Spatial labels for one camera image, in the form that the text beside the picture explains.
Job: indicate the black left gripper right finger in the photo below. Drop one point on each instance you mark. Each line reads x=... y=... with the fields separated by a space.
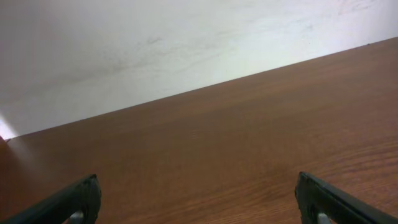
x=321 y=202

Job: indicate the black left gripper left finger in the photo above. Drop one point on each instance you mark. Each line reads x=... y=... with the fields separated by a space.
x=80 y=202

